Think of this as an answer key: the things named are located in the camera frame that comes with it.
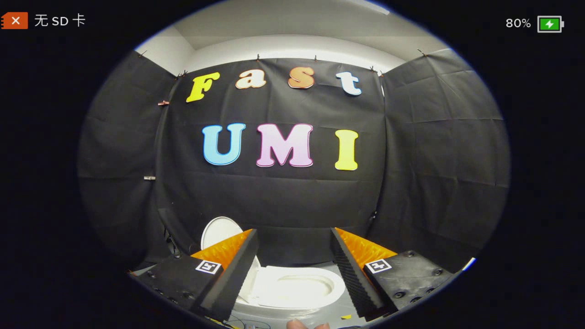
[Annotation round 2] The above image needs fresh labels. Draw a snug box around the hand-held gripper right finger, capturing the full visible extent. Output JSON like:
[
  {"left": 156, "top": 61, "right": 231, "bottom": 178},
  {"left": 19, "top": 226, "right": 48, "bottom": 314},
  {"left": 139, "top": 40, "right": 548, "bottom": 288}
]
[{"left": 330, "top": 227, "right": 458, "bottom": 319}]

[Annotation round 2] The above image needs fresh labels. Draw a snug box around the black backdrop cloth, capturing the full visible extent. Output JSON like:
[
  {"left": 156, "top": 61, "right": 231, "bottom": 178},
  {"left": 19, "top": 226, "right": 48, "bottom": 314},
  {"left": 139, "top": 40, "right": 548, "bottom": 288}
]
[{"left": 77, "top": 48, "right": 511, "bottom": 275}]

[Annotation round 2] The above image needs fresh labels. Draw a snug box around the white toilet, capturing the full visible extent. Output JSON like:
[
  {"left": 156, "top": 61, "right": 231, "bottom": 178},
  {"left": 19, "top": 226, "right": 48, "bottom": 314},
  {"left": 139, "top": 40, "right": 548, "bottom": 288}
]
[{"left": 234, "top": 263, "right": 346, "bottom": 321}]

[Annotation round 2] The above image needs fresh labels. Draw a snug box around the white toilet lid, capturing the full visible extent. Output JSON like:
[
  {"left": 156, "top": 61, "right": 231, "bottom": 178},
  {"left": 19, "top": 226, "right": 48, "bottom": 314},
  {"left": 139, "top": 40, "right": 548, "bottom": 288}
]
[{"left": 201, "top": 216, "right": 262, "bottom": 275}]

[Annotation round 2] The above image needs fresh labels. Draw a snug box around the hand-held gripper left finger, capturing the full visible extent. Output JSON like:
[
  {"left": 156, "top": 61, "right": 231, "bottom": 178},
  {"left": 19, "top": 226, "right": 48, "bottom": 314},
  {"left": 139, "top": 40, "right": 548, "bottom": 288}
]
[{"left": 133, "top": 228, "right": 260, "bottom": 322}]

